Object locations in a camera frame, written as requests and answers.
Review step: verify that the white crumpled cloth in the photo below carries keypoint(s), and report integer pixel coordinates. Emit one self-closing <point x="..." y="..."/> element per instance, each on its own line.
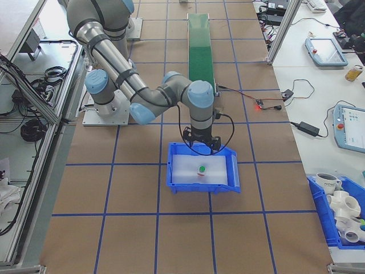
<point x="7" y="188"/>

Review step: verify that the grey blue teach pendant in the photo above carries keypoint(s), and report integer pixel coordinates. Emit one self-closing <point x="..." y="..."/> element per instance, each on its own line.
<point x="325" y="51"/>
<point x="349" y="127"/>

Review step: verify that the V-shaped metal bar frame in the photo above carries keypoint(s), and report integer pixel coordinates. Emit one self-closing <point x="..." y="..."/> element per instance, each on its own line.
<point x="54" y="117"/>

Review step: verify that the small black controller box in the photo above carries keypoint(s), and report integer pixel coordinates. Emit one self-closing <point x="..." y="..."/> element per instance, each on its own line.
<point x="287" y="94"/>

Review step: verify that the black power adapter brick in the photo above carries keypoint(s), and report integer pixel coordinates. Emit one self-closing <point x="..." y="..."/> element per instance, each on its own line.
<point x="309" y="128"/>

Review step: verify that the green conveyor belt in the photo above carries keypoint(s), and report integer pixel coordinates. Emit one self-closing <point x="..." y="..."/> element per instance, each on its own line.
<point x="199" y="57"/>

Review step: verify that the yellow drink cup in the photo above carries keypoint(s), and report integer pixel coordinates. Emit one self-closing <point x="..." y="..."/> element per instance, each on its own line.
<point x="354" y="73"/>

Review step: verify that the black electronic device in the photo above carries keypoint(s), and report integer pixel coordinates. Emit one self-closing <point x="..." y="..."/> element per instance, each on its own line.
<point x="278" y="4"/>

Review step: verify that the blue open-front bin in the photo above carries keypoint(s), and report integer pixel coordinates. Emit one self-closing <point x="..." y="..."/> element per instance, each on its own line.
<point x="199" y="188"/>

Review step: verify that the small circuit board red LED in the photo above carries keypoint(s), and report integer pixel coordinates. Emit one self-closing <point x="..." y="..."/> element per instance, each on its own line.
<point x="258" y="103"/>

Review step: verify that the white printed mug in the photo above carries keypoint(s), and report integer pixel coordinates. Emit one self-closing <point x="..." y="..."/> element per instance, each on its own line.
<point x="326" y="182"/>

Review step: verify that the blue storage bin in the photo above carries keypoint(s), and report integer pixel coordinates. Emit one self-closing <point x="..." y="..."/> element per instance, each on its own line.
<point x="320" y="211"/>

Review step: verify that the black barrel connector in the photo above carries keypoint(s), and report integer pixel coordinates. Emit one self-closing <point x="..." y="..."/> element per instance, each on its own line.
<point x="275" y="107"/>

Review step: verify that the white PVC pipe fitting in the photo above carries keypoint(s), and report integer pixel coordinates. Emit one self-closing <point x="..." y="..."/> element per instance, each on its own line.
<point x="350" y="231"/>
<point x="343" y="204"/>

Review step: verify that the white square base plate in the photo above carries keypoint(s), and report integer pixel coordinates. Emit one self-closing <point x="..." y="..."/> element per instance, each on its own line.
<point x="124" y="118"/>
<point x="139" y="28"/>

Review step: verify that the small green object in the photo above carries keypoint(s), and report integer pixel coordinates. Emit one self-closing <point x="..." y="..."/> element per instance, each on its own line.
<point x="362" y="225"/>

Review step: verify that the green push button white base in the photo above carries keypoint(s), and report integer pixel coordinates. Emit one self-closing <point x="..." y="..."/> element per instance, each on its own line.
<point x="201" y="170"/>

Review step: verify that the white keyboard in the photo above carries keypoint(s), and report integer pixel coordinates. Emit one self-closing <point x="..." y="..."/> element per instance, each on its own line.
<point x="316" y="6"/>

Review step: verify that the aluminium extrusion post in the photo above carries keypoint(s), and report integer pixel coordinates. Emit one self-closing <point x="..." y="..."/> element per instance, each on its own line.
<point x="280" y="31"/>

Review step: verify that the large black power brick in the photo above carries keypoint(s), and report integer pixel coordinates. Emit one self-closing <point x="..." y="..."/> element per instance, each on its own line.
<point x="273" y="19"/>

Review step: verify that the grey metal box device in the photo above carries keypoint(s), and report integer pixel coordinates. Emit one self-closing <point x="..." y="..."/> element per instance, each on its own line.
<point x="30" y="42"/>

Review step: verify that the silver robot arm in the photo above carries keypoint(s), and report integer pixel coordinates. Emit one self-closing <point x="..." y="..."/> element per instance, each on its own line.
<point x="114" y="65"/>
<point x="131" y="27"/>

